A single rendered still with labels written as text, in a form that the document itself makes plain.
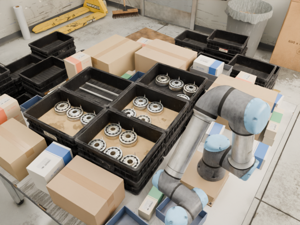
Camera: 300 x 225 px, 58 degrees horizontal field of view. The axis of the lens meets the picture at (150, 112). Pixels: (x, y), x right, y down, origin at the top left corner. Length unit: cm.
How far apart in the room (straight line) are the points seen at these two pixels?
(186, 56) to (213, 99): 121
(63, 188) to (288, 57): 338
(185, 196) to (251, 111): 38
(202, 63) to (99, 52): 81
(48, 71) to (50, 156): 152
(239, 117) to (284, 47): 315
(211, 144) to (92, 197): 61
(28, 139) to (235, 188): 117
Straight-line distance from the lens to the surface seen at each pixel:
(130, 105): 180
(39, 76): 287
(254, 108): 96
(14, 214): 248
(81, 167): 145
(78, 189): 138
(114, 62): 213
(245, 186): 162
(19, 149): 165
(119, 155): 147
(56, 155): 151
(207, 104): 101
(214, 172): 146
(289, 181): 268
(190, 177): 149
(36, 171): 148
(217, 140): 137
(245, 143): 113
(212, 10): 452
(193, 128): 103
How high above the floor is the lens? 199
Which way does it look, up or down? 42 degrees down
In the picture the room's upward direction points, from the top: straight up
